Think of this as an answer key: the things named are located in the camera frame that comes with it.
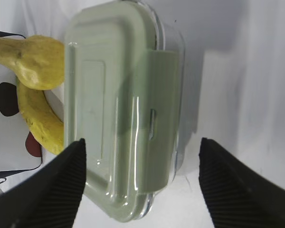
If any yellow banana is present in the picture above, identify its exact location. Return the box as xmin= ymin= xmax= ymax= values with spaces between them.
xmin=16 ymin=79 xmax=64 ymax=155

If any navy blue lunch bag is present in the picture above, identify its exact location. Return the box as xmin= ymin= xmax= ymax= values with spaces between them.
xmin=0 ymin=31 xmax=47 ymax=192

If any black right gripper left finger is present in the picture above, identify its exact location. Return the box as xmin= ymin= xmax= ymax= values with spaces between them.
xmin=0 ymin=139 xmax=86 ymax=228

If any yellow pear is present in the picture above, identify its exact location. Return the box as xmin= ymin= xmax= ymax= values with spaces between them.
xmin=0 ymin=35 xmax=64 ymax=90

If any green lid glass container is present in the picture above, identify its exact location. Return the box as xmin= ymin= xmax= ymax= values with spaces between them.
xmin=64 ymin=0 xmax=184 ymax=222

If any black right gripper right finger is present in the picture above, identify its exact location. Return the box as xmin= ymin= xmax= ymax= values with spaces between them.
xmin=199 ymin=138 xmax=285 ymax=228

